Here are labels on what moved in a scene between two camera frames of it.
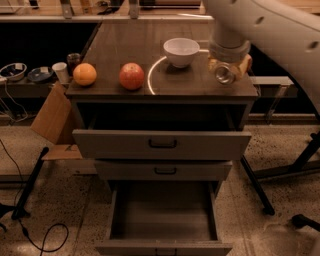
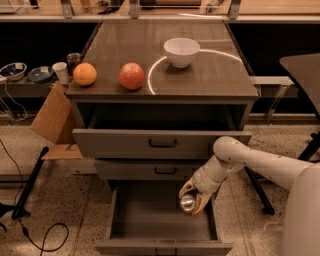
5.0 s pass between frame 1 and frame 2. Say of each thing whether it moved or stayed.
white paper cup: stayed
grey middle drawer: stayed
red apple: stayed
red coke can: moved
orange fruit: stayed
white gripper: moved
